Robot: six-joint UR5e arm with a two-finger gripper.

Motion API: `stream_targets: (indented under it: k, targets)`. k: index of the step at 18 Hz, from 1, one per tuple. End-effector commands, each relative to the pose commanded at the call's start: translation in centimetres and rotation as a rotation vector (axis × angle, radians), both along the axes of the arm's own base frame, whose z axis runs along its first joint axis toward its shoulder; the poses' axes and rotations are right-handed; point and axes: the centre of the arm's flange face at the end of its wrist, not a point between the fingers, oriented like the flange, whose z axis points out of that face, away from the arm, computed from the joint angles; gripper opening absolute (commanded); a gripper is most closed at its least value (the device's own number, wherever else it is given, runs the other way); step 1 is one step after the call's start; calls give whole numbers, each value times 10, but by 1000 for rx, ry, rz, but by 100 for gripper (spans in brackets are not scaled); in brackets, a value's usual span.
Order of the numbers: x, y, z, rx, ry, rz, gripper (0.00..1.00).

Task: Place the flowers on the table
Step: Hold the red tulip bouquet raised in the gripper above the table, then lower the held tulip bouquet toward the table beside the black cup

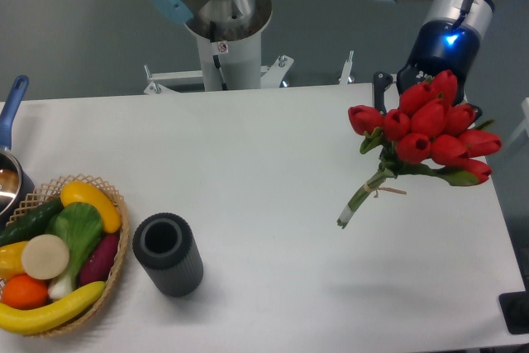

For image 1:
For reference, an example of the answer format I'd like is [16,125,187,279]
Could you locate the black device at table edge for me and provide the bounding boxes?
[498,291,528,335]

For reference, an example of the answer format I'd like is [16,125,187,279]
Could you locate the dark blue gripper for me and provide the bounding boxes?
[373,20,483,123]

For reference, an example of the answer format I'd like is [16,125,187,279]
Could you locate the orange fruit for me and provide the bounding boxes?
[1,274,48,310]

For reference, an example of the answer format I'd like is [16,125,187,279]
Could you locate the woven wicker basket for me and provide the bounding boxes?
[1,174,130,336]

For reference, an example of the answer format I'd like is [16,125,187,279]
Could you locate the yellow bell pepper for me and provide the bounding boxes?
[0,241,28,280]

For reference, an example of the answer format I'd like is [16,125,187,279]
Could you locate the red tulip bouquet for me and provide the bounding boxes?
[336,70,503,228]

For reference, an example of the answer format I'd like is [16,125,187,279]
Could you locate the yellow banana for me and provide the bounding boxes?
[1,281,106,336]

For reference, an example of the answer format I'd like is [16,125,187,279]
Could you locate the blue handled saucepan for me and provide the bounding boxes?
[1,75,34,230]

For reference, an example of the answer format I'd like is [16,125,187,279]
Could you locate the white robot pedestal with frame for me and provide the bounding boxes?
[143,0,355,96]

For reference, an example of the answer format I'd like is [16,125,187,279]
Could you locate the white object at right edge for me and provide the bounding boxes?
[505,98,529,148]

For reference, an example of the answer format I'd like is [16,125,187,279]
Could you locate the beige round disc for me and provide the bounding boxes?
[21,234,69,280]

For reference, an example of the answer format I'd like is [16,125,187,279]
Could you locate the dark grey ribbed vase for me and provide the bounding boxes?
[132,212,204,298]

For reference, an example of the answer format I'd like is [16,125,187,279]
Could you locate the dark green cucumber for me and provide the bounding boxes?
[1,198,64,246]

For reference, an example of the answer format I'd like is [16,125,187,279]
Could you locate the purple sweet potato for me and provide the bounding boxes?
[78,234,119,286]

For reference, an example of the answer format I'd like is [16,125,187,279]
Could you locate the green bok choy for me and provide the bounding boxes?
[46,203,102,301]

